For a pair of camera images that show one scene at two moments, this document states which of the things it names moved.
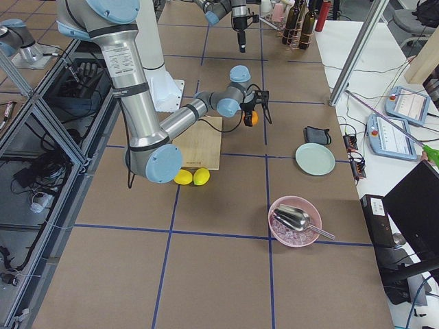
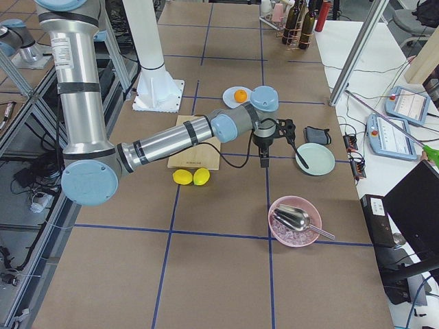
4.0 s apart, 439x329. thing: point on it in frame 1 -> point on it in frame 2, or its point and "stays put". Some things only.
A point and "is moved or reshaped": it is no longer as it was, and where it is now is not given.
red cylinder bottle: (323, 14) stays put
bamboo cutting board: (200, 144) stays put
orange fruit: (254, 118) is moved or reshaped
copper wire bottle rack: (297, 40) stays put
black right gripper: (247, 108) -> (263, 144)
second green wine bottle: (291, 22) stays put
